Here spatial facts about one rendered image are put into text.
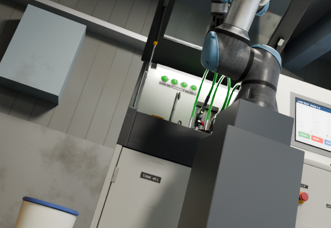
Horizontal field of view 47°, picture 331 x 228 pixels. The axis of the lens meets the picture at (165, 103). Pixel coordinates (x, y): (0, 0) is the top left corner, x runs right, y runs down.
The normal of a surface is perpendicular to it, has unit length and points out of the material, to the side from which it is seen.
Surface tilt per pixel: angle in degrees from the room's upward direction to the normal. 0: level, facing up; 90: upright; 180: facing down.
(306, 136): 76
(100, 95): 90
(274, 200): 90
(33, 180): 90
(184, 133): 90
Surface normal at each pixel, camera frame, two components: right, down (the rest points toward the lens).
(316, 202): 0.18, -0.32
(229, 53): 0.11, 0.18
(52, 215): 0.40, -0.17
